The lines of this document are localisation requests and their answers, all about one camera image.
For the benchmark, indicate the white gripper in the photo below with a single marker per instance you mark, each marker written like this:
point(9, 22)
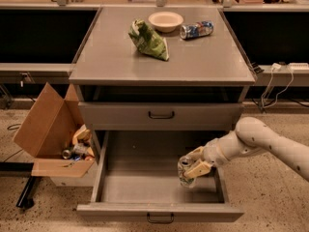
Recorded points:
point(214, 154)

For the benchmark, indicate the green white 7up can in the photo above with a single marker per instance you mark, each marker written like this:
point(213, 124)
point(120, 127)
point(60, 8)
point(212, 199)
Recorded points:
point(184, 164)

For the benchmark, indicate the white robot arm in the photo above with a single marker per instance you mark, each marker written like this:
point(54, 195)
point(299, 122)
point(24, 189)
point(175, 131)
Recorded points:
point(250, 137)

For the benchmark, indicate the open grey middle drawer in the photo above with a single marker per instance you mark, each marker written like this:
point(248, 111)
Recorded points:
point(137, 180)

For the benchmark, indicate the grey drawer cabinet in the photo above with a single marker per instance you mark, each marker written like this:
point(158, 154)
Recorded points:
point(210, 69)

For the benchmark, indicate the closed grey top drawer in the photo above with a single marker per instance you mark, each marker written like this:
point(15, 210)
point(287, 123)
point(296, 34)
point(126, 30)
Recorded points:
point(157, 116)

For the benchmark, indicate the blue Pepsi can lying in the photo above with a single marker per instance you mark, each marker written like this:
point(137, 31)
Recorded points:
point(196, 30)

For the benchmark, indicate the silver can in box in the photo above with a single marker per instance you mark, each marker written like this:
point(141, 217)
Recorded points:
point(66, 154)

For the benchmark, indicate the green chip bag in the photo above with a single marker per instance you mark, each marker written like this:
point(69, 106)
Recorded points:
point(147, 41)

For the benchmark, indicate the white paper bowl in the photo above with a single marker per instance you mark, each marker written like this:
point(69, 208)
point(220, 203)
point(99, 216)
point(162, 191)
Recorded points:
point(165, 22)

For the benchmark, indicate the brown cardboard box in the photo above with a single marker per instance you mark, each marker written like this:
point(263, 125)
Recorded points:
point(48, 130)

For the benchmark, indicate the black table leg base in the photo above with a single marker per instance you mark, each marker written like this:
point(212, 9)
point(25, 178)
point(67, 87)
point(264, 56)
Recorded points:
point(22, 170)

